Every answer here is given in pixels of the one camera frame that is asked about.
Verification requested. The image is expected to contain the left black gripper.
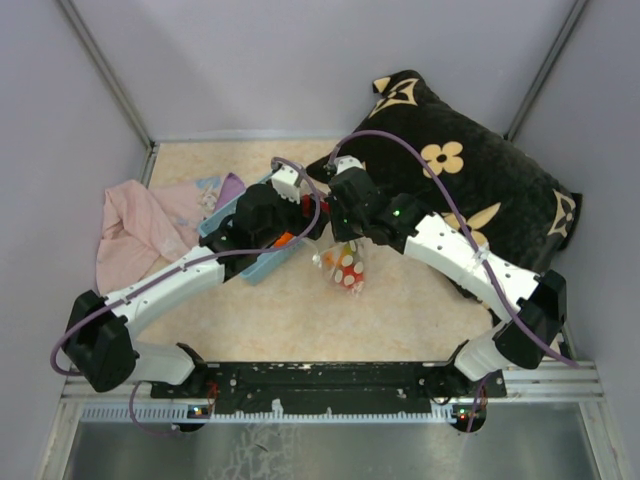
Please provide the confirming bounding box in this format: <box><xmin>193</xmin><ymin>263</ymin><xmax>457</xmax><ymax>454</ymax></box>
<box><xmin>255</xmin><ymin>187</ymin><xmax>330</xmax><ymax>250</ymax></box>

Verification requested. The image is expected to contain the red apple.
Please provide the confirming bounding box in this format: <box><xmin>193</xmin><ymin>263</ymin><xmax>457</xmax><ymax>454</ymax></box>
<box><xmin>301</xmin><ymin>194</ymin><xmax>322</xmax><ymax>218</ymax></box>

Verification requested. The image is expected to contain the light blue plastic basket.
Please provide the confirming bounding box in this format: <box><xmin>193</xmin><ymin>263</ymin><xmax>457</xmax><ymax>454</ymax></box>
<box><xmin>198</xmin><ymin>172</ymin><xmax>297</xmax><ymax>285</ymax></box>

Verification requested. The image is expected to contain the green orange mango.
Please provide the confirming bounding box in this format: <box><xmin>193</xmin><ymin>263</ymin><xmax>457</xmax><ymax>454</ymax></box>
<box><xmin>321</xmin><ymin>245</ymin><xmax>356</xmax><ymax>268</ymax></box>

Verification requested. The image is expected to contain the clear dotted zip bag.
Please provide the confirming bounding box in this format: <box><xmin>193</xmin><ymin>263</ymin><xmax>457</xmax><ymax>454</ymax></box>
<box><xmin>313</xmin><ymin>240</ymin><xmax>365</xmax><ymax>296</ymax></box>

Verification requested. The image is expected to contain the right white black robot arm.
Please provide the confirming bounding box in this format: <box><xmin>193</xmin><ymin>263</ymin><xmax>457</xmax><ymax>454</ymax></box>
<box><xmin>327</xmin><ymin>167</ymin><xmax>567</xmax><ymax>396</ymax></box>

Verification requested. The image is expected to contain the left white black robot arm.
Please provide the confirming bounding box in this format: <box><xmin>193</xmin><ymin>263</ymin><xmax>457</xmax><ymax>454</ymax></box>
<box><xmin>62</xmin><ymin>181</ymin><xmax>326</xmax><ymax>397</ymax></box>

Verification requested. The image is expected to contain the orange fruit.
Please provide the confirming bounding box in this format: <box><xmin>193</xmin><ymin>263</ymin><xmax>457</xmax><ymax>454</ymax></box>
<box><xmin>273</xmin><ymin>232</ymin><xmax>295</xmax><ymax>247</ymax></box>

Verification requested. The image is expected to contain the black floral pillow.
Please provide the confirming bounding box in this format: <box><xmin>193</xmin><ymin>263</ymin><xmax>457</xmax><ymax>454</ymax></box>
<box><xmin>305</xmin><ymin>69</ymin><xmax>584</xmax><ymax>331</ymax></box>

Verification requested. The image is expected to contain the pink cloth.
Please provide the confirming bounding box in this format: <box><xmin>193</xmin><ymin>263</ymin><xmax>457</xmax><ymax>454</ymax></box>
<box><xmin>96</xmin><ymin>173</ymin><xmax>245</xmax><ymax>295</ymax></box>

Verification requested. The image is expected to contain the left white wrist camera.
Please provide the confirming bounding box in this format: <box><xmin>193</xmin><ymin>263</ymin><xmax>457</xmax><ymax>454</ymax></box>
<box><xmin>270</xmin><ymin>166</ymin><xmax>301</xmax><ymax>204</ymax></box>

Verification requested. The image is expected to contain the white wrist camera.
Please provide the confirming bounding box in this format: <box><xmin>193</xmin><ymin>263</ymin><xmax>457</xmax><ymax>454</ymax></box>
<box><xmin>270</xmin><ymin>166</ymin><xmax>301</xmax><ymax>204</ymax></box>
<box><xmin>333</xmin><ymin>156</ymin><xmax>365</xmax><ymax>175</ymax></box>

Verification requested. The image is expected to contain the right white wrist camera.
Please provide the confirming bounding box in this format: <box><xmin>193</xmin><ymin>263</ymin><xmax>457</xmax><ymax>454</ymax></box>
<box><xmin>333</xmin><ymin>156</ymin><xmax>365</xmax><ymax>175</ymax></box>

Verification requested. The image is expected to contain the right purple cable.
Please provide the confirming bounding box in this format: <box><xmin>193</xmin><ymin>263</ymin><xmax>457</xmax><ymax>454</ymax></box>
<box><xmin>332</xmin><ymin>129</ymin><xmax>581</xmax><ymax>370</ymax></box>

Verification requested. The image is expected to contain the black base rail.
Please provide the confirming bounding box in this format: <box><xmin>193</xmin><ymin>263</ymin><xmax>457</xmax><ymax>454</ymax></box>
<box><xmin>151</xmin><ymin>362</ymin><xmax>478</xmax><ymax>415</ymax></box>

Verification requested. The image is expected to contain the white slotted cable duct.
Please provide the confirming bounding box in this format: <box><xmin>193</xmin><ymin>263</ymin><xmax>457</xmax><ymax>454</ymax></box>
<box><xmin>79</xmin><ymin>399</ymin><xmax>457</xmax><ymax>425</ymax></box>

